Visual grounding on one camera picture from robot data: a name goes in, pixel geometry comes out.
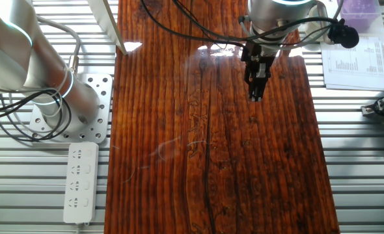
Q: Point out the white power strip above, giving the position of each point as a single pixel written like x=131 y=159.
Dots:
x=81 y=182

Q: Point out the cream wooden shelf box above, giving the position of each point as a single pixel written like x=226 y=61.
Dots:
x=105 y=19

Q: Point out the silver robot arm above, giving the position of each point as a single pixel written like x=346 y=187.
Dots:
x=16 y=58

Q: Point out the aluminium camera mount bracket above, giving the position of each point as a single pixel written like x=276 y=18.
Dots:
x=382 y=104

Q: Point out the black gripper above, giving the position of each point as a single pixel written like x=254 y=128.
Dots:
x=252 y=53

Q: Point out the glossy brown wooden board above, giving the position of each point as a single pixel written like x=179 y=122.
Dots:
x=179 y=162

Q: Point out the printed paper sheet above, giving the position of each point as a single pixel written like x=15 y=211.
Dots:
x=354 y=65

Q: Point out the purple plastic box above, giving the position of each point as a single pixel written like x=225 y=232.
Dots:
x=358 y=13

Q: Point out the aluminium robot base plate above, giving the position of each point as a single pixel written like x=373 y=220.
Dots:
x=102 y=86

